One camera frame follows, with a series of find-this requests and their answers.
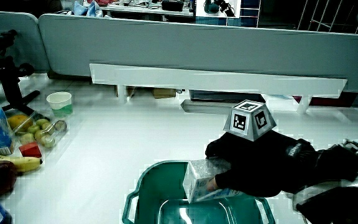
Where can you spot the person's right hand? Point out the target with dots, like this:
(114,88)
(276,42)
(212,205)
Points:
(259,165)

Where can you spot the white blue milk carton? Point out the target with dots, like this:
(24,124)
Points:
(197,175)

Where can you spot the green plastic basin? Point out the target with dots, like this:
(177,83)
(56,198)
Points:
(163,186)

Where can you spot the silver metal tray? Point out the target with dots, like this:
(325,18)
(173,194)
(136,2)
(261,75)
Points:
(207,107)

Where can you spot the person's black white clothing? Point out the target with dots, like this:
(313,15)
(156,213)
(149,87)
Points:
(343,205)

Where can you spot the white long shelf riser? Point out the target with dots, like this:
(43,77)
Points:
(216,79)

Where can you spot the dark red flat object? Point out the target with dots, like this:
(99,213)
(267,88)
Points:
(331,100)

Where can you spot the brown cardboard box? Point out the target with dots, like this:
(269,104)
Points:
(164,92)

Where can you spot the grey partition panel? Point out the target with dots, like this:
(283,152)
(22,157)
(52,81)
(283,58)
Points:
(11,34)
(197,46)

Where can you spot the white box with picture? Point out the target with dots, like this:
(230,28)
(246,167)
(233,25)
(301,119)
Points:
(217,8)

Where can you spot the black bag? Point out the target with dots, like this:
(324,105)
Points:
(172,5)

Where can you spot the white background desk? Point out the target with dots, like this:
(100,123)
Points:
(148,11)

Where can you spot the clear plastic fruit box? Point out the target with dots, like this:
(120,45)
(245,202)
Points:
(56,132)

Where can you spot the white green paper cup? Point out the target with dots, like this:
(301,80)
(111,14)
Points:
(60,104)

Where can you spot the pile of green fruits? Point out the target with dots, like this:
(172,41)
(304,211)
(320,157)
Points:
(42,135)

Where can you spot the red cube block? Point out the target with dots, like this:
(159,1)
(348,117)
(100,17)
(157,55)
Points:
(30,150)

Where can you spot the blue crumpled cloth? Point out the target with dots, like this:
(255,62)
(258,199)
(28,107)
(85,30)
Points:
(87,9)

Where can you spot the yellow banana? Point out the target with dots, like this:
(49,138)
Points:
(17,161)

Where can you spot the orange fruit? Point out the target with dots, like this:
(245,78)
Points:
(18,122)

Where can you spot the black camera tripod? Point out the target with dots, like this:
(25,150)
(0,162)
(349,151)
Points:
(9,81)

